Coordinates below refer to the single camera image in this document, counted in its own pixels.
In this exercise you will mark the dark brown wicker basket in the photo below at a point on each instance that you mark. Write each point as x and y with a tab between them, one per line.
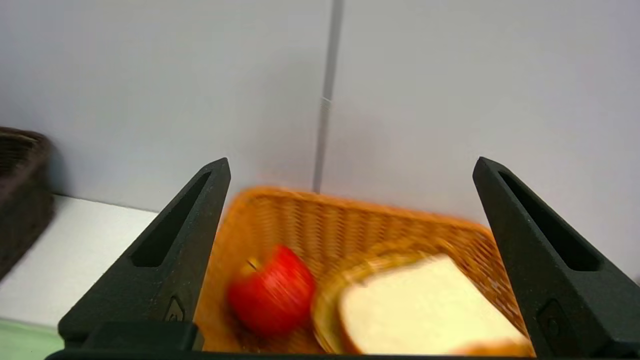
22	200

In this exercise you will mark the red apple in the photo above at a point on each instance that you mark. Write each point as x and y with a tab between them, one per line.
272	295

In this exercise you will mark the white bread slice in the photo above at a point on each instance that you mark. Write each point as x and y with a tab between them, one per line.
425	310

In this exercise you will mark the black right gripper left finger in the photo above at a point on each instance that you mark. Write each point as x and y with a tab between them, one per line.
185	260

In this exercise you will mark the orange wicker basket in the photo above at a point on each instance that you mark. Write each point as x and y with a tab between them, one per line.
350	220

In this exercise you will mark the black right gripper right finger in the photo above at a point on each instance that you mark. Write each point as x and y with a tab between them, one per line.
535	260

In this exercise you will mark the light green plastic tray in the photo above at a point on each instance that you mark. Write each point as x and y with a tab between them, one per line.
25	342

